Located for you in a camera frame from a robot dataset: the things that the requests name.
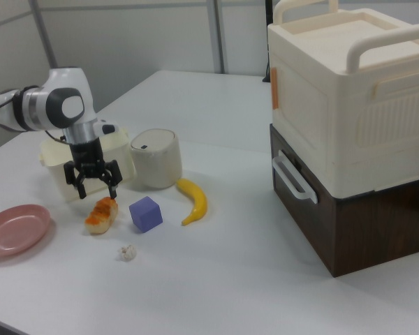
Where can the crumpled white paper ball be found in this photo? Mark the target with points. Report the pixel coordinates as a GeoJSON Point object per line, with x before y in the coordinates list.
{"type": "Point", "coordinates": [126, 253]}

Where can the small beige lidded bin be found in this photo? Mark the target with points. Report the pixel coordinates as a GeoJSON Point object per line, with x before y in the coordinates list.
{"type": "Point", "coordinates": [157, 160]}

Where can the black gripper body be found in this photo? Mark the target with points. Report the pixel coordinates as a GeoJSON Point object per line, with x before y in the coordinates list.
{"type": "Point", "coordinates": [87, 157]}

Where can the orange glazed bread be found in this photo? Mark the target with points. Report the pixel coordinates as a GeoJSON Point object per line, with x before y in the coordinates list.
{"type": "Point", "coordinates": [101, 216]}

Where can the purple cube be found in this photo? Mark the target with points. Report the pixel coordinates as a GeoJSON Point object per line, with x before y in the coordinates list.
{"type": "Point", "coordinates": [145, 216]}

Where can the cream plastic storage cabinet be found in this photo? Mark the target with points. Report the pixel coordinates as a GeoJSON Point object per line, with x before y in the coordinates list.
{"type": "Point", "coordinates": [317, 104]}

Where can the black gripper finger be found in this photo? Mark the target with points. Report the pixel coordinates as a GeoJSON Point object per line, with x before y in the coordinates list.
{"type": "Point", "coordinates": [114, 174]}
{"type": "Point", "coordinates": [71, 174]}

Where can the pink plate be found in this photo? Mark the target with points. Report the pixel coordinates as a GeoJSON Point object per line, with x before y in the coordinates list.
{"type": "Point", "coordinates": [14, 230]}

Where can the cream plastic open container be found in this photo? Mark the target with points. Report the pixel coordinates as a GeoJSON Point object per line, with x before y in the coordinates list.
{"type": "Point", "coordinates": [54, 158]}

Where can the yellow banana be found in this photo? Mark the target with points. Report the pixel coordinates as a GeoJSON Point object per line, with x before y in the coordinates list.
{"type": "Point", "coordinates": [197, 204]}

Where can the dark brown wooden drawer box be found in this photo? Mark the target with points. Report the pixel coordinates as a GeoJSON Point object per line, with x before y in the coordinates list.
{"type": "Point", "coordinates": [370, 230]}

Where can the orange tape strip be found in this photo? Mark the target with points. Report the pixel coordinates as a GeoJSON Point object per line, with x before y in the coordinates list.
{"type": "Point", "coordinates": [274, 89]}

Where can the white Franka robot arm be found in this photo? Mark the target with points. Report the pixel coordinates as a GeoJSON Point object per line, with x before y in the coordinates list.
{"type": "Point", "coordinates": [66, 83]}

